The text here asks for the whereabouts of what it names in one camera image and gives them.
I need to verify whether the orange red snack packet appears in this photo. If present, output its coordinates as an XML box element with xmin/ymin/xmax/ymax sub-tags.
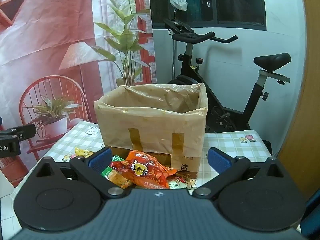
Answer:
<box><xmin>110</xmin><ymin>150</ymin><xmax>178</xmax><ymax>189</ymax></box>

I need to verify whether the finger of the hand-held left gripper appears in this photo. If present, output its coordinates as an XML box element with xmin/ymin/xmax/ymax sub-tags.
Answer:
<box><xmin>0</xmin><ymin>124</ymin><xmax>37</xmax><ymax>141</ymax></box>

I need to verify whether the yellow red snack packet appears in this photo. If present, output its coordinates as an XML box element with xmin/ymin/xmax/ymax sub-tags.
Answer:
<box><xmin>71</xmin><ymin>147</ymin><xmax>95</xmax><ymax>160</ymax></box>

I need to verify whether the dark window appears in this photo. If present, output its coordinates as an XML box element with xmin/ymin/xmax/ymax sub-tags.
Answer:
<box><xmin>149</xmin><ymin>0</ymin><xmax>267</xmax><ymax>32</ymax></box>

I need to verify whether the white green snack packet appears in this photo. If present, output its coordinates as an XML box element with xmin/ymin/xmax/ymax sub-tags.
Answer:
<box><xmin>167</xmin><ymin>176</ymin><xmax>198</xmax><ymax>189</ymax></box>

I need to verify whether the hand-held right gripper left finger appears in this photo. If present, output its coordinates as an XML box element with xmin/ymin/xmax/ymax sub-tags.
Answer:
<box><xmin>33</xmin><ymin>147</ymin><xmax>125</xmax><ymax>198</ymax></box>

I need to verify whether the black exercise bike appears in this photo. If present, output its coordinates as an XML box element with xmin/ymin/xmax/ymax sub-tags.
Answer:
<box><xmin>164</xmin><ymin>17</ymin><xmax>292</xmax><ymax>133</ymax></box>

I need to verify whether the printed backdrop cloth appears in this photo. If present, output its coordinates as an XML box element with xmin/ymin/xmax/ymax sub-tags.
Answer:
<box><xmin>0</xmin><ymin>0</ymin><xmax>158</xmax><ymax>188</ymax></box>

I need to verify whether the checked tablecloth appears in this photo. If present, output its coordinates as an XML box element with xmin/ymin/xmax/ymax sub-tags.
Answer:
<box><xmin>12</xmin><ymin>120</ymin><xmax>273</xmax><ymax>200</ymax></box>

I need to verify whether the white covered stand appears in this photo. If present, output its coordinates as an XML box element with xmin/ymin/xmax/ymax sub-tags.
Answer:
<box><xmin>170</xmin><ymin>0</ymin><xmax>188</xmax><ymax>80</ymax></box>

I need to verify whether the wooden door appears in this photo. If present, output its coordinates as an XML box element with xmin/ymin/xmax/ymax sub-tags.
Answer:
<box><xmin>277</xmin><ymin>0</ymin><xmax>320</xmax><ymax>200</ymax></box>

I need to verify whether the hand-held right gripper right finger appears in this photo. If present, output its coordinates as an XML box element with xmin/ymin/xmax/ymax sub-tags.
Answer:
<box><xmin>192</xmin><ymin>147</ymin><xmax>288</xmax><ymax>199</ymax></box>

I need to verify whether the green orange snack packet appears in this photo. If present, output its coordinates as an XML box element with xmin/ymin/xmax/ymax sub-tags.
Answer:
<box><xmin>101</xmin><ymin>155</ymin><xmax>133</xmax><ymax>189</ymax></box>

